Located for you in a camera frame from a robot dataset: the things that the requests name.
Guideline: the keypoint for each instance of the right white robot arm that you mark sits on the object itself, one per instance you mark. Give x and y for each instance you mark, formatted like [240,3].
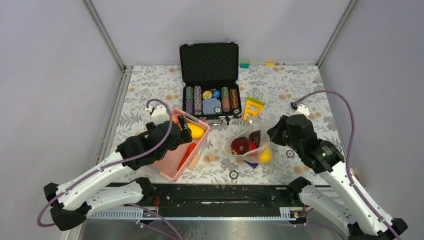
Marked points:
[359,216]

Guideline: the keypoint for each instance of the purple rectangular block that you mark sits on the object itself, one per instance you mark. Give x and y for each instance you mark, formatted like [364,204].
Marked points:
[252,165]

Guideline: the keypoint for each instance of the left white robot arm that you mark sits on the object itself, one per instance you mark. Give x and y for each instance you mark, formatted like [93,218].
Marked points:
[73,202]

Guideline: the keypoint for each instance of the pink plastic basket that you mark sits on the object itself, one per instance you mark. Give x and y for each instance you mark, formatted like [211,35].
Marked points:
[168,166]

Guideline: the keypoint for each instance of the black poker chip case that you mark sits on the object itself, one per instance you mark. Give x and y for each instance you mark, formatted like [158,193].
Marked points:
[210,74]

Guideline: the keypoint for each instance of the poker chip near front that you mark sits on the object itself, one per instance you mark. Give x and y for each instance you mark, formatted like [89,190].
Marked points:
[233,175]

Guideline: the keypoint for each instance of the long wooden block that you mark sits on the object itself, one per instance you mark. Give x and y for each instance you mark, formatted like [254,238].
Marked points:
[193,162]

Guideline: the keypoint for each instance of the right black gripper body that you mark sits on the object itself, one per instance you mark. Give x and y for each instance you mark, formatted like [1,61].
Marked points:
[280,135]

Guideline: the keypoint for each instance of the dark purple plum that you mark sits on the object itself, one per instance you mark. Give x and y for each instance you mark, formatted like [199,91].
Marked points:
[255,136]

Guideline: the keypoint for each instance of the yellow plastic toy tool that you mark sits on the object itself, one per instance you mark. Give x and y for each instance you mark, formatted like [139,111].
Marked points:
[253,107]

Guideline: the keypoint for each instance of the small wooden cube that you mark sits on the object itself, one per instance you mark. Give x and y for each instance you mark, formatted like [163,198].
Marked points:
[211,158]

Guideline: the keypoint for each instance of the orange red carrot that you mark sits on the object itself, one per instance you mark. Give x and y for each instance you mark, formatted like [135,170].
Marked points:
[189,150]

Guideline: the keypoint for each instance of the clear zip top bag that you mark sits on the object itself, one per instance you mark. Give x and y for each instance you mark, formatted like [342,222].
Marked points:
[252,124]

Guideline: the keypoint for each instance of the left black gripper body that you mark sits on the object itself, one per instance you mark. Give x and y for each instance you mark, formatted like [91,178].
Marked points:
[184,137]

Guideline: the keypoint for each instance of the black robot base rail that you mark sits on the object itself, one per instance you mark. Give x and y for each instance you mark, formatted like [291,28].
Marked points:
[220,200]

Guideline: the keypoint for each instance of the yellow lemon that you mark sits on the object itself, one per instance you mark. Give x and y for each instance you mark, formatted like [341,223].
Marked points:
[266,156]

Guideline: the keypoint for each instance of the dark red apple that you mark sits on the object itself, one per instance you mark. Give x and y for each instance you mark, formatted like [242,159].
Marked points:
[240,146]

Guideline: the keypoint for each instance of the teal block at wall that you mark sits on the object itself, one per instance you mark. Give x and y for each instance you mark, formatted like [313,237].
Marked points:
[244,65]

